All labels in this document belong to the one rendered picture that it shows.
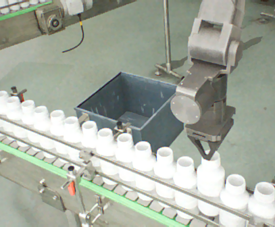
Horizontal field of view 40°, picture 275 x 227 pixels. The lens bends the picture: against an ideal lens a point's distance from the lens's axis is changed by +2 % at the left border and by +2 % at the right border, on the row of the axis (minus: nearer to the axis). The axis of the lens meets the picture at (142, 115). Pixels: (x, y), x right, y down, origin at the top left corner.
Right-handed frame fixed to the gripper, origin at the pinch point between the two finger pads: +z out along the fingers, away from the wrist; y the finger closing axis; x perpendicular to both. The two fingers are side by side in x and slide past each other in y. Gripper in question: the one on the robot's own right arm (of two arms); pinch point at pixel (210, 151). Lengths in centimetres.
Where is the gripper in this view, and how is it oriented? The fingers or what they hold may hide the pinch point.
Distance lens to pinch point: 80.5
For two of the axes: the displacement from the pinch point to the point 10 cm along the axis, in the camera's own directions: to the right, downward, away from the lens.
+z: 1.0, 8.0, 5.9
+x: 8.3, 2.6, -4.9
